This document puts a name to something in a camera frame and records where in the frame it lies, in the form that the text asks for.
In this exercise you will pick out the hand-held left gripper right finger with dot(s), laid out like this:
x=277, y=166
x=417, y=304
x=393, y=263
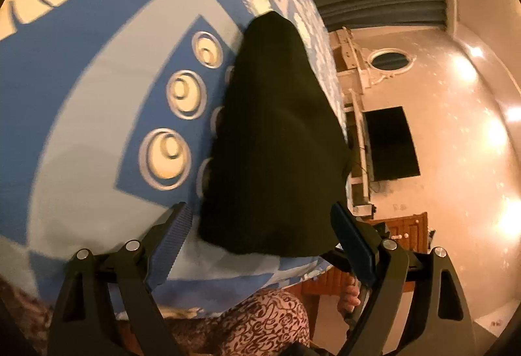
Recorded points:
x=354, y=246

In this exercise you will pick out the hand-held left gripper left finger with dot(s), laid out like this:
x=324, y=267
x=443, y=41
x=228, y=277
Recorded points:
x=171, y=248

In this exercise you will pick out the black pants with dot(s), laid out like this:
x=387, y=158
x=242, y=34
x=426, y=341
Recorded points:
x=276, y=144

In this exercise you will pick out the person's patterned pink pajama pants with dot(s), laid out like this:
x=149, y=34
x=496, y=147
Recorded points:
x=252, y=323

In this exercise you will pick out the brown wooden cabinet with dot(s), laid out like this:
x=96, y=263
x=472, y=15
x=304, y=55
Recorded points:
x=407, y=225

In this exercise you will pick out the white television stand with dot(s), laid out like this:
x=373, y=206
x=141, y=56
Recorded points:
x=360, y=160

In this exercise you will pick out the black television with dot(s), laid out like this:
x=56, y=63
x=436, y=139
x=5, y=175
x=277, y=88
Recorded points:
x=390, y=144

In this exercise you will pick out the blue patterned bed sheet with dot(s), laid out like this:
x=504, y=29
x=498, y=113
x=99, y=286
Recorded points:
x=101, y=95

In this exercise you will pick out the white oval vanity mirror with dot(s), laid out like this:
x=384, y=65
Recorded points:
x=390, y=59

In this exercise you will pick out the white dressing table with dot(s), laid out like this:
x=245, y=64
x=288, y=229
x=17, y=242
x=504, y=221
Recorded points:
x=352, y=54

